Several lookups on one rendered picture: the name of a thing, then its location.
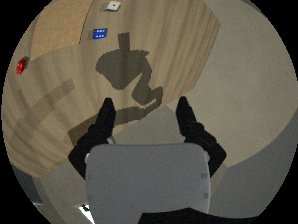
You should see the white die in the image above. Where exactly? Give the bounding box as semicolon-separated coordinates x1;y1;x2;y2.
104;1;121;12

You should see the red die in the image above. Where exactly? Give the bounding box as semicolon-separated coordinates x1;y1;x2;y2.
16;59;26;74

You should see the brown mat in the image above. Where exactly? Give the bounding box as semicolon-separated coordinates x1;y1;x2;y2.
31;0;93;61

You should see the blue die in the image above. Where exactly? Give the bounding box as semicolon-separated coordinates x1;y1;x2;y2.
92;28;106;39

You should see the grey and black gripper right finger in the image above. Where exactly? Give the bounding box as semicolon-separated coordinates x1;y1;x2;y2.
176;96;227;178

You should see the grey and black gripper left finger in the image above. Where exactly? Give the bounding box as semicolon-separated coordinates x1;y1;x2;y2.
68;97;116;180

